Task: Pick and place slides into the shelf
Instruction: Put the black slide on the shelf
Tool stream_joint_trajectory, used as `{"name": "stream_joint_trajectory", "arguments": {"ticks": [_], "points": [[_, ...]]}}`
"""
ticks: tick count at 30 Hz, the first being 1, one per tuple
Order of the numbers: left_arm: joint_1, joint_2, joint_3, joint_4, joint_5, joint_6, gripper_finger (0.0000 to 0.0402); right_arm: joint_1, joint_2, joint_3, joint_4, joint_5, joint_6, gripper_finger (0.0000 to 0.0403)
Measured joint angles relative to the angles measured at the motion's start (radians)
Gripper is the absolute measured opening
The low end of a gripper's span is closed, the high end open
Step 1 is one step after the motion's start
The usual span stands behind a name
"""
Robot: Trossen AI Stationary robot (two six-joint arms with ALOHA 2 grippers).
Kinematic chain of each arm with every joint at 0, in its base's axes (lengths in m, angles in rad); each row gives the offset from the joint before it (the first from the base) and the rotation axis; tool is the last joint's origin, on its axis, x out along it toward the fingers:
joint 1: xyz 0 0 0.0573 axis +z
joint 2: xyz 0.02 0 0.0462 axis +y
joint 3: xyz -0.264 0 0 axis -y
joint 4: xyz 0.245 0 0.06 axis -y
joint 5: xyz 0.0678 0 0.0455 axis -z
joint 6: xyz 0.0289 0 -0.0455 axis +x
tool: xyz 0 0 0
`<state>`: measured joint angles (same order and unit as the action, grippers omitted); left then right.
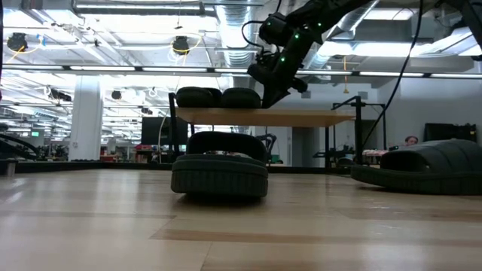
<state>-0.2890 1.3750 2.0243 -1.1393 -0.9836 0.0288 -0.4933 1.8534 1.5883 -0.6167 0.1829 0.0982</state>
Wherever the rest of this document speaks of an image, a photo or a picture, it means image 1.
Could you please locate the wooden shelf with black legs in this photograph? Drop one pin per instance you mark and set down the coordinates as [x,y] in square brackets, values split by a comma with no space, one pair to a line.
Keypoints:
[263,117]

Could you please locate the black ceiling device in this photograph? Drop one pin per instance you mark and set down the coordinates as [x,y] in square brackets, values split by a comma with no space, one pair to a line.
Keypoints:
[17,41]
[180,44]

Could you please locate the black wall panel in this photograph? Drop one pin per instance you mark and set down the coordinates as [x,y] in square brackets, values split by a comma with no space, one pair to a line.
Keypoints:
[450,132]

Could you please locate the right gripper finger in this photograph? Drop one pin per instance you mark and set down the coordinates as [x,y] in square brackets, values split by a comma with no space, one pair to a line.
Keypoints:
[279,95]
[268,98]

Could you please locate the black background monitor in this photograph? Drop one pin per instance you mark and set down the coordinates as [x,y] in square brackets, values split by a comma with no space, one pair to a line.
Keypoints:
[156,130]

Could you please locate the black rubber slide sandal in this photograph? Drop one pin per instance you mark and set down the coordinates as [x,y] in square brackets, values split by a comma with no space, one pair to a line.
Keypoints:
[218,177]
[241,98]
[196,98]
[433,169]

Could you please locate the black aluminium rig frame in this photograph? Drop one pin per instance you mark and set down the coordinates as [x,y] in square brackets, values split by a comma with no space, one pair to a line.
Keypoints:
[113,166]

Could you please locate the silver ventilation duct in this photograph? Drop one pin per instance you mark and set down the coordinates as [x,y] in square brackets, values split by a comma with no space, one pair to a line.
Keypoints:
[237,37]

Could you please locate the yellow hanging tag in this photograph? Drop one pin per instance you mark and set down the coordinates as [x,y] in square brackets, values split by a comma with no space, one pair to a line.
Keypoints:
[345,90]

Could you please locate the white building column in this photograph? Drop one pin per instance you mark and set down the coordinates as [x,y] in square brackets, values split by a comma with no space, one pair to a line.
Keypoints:
[86,120]

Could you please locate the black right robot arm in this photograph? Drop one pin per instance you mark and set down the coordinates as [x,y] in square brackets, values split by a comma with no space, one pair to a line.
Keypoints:
[320,11]

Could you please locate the green exit sign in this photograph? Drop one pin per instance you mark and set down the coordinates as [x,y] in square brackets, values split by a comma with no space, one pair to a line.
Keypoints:
[35,134]

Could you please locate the silver ceiling pipe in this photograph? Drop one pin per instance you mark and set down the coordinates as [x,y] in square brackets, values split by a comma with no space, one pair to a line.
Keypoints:
[135,7]

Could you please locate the overhead light bar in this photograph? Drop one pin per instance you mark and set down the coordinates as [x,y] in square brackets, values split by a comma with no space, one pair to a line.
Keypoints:
[139,69]

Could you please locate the person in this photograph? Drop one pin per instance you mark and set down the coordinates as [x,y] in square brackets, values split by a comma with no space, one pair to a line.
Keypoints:
[411,141]

